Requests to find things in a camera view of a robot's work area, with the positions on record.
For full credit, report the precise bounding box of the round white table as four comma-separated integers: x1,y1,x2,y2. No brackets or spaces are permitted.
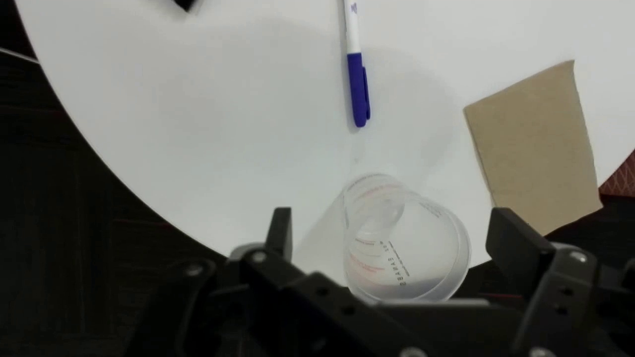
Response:
13,0,635,269

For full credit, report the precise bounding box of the brown cardboard piece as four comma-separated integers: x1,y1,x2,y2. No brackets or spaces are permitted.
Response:
464,61,601,234

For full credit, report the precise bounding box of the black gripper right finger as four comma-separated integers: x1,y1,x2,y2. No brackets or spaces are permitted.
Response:
486,208,555,297

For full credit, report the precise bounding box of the clear plastic measuring cup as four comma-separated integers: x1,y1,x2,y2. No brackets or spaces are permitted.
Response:
341,174,470,303

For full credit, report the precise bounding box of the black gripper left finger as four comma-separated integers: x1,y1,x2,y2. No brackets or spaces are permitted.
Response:
263,206,293,262

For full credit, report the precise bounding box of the blue and white marker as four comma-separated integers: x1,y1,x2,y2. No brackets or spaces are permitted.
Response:
343,0,371,127

